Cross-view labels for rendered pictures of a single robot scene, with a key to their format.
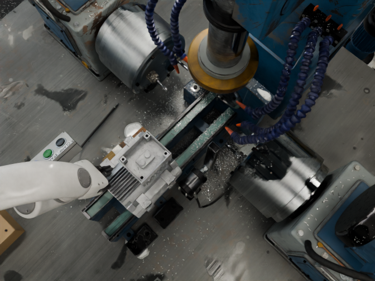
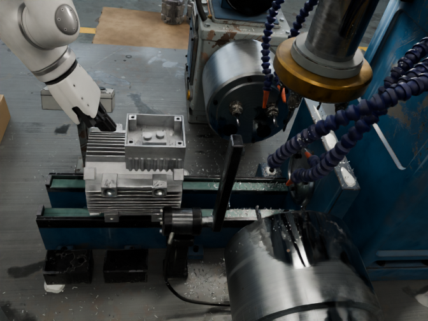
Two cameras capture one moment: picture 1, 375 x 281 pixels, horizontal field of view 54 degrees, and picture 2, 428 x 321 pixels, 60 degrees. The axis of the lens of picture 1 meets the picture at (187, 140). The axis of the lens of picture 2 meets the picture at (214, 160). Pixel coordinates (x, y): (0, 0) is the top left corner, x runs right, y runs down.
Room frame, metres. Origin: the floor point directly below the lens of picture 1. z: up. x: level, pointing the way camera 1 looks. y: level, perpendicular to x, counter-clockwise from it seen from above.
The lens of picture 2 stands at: (-0.17, -0.30, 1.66)
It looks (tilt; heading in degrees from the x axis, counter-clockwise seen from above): 45 degrees down; 34
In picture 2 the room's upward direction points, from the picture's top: 11 degrees clockwise
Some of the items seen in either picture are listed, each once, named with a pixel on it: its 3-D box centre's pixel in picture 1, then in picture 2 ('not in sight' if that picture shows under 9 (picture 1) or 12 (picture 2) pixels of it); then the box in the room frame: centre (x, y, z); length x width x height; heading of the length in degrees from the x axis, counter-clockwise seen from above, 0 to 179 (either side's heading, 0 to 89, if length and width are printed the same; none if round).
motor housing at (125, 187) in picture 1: (139, 174); (136, 171); (0.20, 0.15, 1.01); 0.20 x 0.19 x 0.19; 138
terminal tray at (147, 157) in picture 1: (145, 159); (155, 142); (0.23, 0.12, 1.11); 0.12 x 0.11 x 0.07; 138
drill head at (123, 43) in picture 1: (131, 40); (243, 81); (0.66, 0.20, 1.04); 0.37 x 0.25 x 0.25; 47
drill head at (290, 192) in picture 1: (283, 178); (301, 306); (0.20, -0.30, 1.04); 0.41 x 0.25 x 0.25; 47
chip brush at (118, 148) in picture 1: (125, 146); not in sight; (0.35, 0.24, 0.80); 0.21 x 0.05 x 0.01; 137
